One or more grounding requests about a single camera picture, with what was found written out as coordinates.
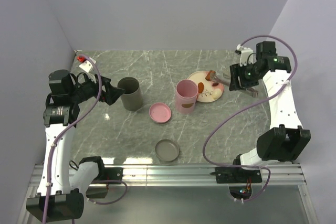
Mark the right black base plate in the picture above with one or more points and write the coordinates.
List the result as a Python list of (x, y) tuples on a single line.
[(228, 175)]

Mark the white steamed bun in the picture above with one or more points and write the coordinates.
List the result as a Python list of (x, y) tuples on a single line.
[(217, 93)]

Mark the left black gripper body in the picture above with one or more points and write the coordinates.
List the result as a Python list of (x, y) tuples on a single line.
[(86, 89)]

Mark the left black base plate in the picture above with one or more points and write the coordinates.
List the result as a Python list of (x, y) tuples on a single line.
[(113, 173)]

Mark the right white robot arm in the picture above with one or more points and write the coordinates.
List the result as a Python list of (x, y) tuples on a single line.
[(286, 137)]

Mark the metal food tongs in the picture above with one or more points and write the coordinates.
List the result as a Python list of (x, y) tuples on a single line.
[(225, 80)]

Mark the brown sausage far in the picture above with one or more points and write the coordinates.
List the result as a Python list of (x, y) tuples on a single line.
[(210, 75)]

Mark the pink lid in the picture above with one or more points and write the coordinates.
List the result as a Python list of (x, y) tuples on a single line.
[(160, 113)]

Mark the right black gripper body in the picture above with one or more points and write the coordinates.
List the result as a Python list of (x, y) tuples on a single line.
[(248, 75)]

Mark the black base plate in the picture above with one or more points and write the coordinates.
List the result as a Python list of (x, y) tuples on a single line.
[(113, 173), (228, 175)]

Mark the orange sausage near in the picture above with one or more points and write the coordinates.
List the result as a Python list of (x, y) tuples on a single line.
[(200, 87)]

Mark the aluminium mounting rail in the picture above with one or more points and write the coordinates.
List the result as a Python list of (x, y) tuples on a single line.
[(200, 175)]

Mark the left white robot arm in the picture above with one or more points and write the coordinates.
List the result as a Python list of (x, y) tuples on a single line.
[(61, 196)]

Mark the pink cylindrical container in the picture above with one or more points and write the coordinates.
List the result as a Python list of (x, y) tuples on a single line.
[(186, 93)]

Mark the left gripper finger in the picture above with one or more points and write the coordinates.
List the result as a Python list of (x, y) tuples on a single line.
[(106, 82), (112, 95)]

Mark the grey cylindrical container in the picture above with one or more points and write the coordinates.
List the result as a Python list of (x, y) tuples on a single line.
[(132, 98)]

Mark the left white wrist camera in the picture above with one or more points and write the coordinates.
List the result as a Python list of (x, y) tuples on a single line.
[(87, 67)]

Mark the pink cream plate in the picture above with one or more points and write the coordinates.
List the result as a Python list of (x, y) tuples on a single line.
[(206, 96)]

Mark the grey lid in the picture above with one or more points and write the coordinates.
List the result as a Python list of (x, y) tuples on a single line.
[(167, 150)]

